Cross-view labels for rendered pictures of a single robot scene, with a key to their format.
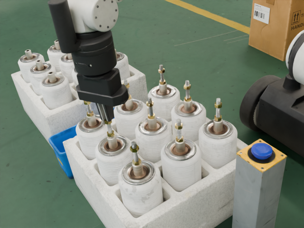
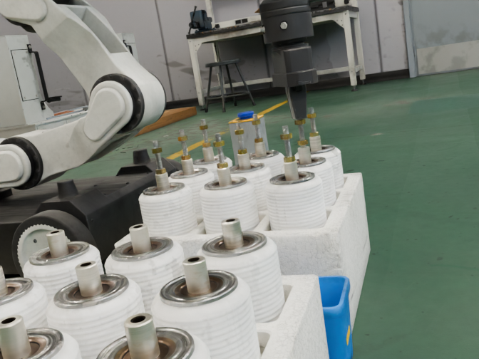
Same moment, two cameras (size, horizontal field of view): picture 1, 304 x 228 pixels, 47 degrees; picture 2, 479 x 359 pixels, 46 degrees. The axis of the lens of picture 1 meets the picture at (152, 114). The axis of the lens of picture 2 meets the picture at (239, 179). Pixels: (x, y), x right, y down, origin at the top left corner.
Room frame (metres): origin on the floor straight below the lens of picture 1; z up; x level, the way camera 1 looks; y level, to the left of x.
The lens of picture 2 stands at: (1.42, 0.79, 0.46)
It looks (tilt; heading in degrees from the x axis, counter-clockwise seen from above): 12 degrees down; 229
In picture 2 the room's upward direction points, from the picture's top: 9 degrees counter-clockwise
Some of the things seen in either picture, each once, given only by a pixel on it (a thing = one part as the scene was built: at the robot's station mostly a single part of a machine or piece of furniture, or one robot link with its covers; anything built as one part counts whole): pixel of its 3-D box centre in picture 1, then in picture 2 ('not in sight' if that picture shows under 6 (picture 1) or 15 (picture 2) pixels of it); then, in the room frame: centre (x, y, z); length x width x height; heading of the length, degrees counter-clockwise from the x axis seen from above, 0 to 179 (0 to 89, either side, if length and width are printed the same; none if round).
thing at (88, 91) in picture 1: (98, 72); (289, 50); (0.66, 0.10, 0.46); 0.13 x 0.10 x 0.12; 60
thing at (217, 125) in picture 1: (217, 125); (208, 154); (0.68, -0.16, 0.26); 0.02 x 0.02 x 0.03
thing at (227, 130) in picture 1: (217, 129); (209, 160); (0.68, -0.16, 0.25); 0.08 x 0.08 x 0.01
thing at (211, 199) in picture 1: (158, 170); (257, 247); (0.72, 0.00, 0.09); 0.39 x 0.39 x 0.18; 30
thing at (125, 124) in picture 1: (133, 131); (234, 233); (0.82, 0.06, 0.16); 0.10 x 0.10 x 0.18
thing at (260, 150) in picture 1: (261, 152); (246, 116); (0.50, -0.21, 0.32); 0.04 x 0.04 x 0.02
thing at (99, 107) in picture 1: (100, 106); (299, 101); (0.67, 0.11, 0.37); 0.03 x 0.02 x 0.06; 150
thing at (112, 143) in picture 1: (112, 141); (304, 156); (0.66, 0.10, 0.26); 0.02 x 0.02 x 0.03
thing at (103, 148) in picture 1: (113, 145); (305, 162); (0.66, 0.10, 0.25); 0.08 x 0.08 x 0.01
